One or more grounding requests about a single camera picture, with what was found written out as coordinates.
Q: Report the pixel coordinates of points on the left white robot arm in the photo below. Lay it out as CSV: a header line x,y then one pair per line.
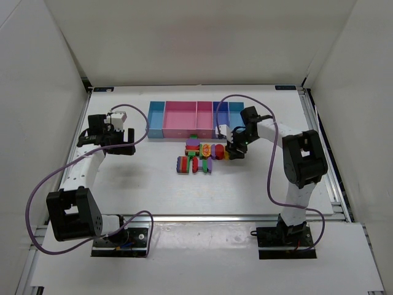
x,y
73,211

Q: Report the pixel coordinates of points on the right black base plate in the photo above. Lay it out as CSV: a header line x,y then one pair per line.
x,y
272,246

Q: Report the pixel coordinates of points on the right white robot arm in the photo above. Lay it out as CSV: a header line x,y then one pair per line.
x,y
304,165

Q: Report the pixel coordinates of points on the right light blue bin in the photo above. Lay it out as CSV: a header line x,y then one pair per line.
x,y
235,109

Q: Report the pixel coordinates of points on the white table board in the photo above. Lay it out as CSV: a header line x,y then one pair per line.
x,y
148,180

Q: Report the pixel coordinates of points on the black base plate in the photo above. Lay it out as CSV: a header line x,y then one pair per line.
x,y
272,246
132,242

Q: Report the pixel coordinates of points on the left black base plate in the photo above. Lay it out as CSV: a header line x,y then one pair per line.
x,y
132,242

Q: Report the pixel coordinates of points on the green purple yellow lego stack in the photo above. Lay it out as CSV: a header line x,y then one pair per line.
x,y
207,150

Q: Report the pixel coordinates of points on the large pink bin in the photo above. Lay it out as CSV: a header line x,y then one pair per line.
x,y
180,119

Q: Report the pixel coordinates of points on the dark blue bin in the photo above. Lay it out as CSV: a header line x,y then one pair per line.
x,y
220,112

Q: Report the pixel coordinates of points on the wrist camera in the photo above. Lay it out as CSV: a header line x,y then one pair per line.
x,y
116,119
224,132

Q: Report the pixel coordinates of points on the light blue bin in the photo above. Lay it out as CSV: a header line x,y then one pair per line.
x,y
235,109
155,117

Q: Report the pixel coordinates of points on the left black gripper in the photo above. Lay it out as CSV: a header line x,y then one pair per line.
x,y
123,142

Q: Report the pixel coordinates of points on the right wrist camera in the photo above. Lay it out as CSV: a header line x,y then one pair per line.
x,y
224,132

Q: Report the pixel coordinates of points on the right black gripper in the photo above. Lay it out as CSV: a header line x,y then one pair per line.
x,y
234,147

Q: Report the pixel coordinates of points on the narrow pink bin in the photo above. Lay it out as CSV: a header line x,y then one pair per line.
x,y
204,127

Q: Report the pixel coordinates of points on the red flower lego brick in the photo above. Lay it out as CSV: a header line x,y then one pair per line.
x,y
219,151

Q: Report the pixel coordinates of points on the left light blue bin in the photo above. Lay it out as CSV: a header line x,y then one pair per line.
x,y
155,117

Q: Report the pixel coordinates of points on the striped purple red lego stack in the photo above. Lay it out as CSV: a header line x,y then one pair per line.
x,y
183,165

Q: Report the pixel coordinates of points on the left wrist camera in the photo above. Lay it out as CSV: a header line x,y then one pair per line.
x,y
116,119

